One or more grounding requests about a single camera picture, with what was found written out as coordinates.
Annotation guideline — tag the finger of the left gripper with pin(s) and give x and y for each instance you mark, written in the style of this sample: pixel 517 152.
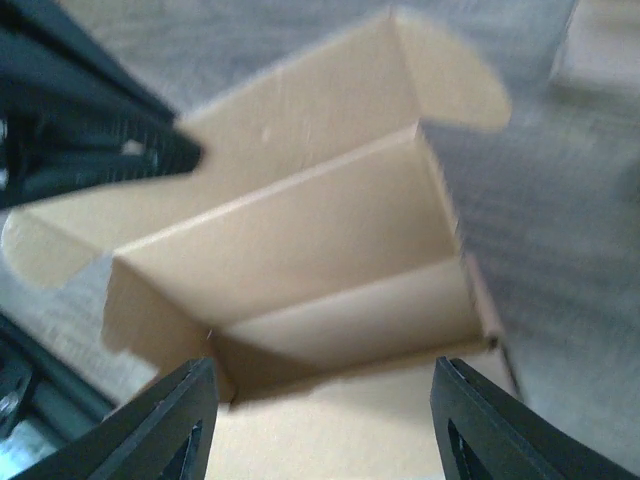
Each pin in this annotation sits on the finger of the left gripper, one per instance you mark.
pixel 100 55
pixel 135 145

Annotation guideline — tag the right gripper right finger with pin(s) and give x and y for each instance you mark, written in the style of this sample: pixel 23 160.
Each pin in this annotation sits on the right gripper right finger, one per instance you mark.
pixel 483 432

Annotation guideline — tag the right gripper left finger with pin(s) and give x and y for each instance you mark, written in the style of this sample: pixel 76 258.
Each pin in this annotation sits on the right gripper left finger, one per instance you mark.
pixel 165 432

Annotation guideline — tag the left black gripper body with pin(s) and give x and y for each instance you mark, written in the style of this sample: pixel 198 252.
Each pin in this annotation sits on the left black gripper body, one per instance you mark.
pixel 50 77

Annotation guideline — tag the cardboard box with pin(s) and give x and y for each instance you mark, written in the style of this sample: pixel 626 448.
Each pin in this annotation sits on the cardboard box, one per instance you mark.
pixel 314 254

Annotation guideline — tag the stack of flat cardboard blanks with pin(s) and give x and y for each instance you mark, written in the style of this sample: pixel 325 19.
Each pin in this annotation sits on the stack of flat cardboard blanks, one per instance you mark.
pixel 597 59

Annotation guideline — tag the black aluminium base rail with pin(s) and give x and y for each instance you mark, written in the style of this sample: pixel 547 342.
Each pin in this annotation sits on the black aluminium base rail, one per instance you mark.
pixel 40 393

